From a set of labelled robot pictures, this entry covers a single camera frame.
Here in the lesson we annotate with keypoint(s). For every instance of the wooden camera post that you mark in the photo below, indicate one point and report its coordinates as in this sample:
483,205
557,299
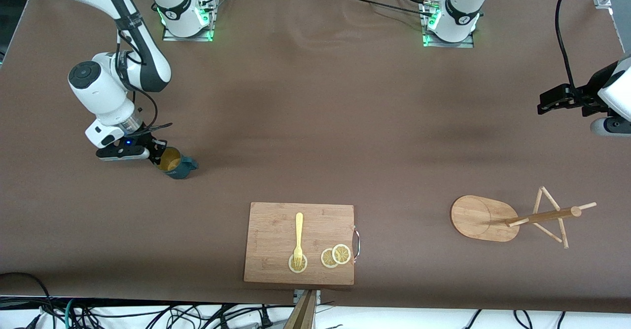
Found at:
303,314

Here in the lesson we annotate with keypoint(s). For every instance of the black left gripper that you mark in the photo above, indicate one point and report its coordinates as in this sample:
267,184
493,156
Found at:
593,88

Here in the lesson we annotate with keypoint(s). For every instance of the wooden mug rack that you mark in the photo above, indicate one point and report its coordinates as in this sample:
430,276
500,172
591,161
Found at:
480,218

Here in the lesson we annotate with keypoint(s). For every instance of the lemon slice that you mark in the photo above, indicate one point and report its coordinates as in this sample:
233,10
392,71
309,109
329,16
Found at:
326,260
341,254
297,269

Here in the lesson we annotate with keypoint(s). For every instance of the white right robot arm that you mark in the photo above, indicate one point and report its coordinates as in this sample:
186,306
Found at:
148,57

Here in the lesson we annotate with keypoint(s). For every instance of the brown table cover sheet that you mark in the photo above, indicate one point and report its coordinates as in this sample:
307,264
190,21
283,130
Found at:
296,122

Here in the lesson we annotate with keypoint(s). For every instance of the bamboo cutting board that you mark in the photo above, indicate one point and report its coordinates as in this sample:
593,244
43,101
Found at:
271,240

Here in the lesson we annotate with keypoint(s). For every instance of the yellow plastic fork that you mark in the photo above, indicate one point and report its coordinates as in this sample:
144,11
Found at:
298,230

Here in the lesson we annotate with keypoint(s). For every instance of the teal cup yellow inside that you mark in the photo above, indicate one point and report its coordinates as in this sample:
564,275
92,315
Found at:
178,168

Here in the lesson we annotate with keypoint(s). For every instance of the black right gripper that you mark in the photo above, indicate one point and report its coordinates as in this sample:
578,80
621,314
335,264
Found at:
146,137

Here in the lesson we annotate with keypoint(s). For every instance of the black power plug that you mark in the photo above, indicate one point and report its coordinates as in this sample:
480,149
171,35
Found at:
266,320

